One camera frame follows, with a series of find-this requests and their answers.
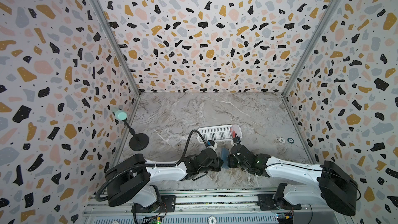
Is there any aluminium rail base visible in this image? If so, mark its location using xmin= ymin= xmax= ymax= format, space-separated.
xmin=80 ymin=188 xmax=354 ymax=224

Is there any black corrugated cable hose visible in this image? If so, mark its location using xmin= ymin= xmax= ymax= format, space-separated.
xmin=94 ymin=129 xmax=208 ymax=202

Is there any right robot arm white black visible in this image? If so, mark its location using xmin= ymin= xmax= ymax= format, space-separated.
xmin=227 ymin=143 xmax=360 ymax=216

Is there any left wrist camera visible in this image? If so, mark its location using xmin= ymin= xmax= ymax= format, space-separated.
xmin=207 ymin=140 xmax=218 ymax=150

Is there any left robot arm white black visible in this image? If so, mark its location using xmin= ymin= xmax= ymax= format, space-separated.
xmin=105 ymin=148 xmax=224 ymax=208

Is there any black stand with green ball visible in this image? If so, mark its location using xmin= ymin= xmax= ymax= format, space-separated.
xmin=114 ymin=109 xmax=149 ymax=151

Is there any white plastic basket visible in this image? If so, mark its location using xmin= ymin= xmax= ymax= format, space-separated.
xmin=198 ymin=124 xmax=233 ymax=143

